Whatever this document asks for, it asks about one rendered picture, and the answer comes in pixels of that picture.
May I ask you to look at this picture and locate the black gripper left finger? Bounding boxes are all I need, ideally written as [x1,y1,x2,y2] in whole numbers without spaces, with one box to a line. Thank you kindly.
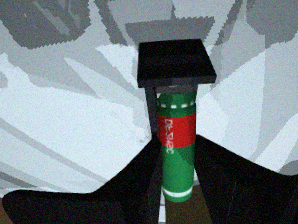
[1,137,164,224]

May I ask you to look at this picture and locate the green and red battery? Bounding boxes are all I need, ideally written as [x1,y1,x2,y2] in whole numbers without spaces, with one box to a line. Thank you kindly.
[156,85,196,202]

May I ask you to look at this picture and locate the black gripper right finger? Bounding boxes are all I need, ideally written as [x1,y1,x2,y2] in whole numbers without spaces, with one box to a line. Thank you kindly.
[194,135,298,224]

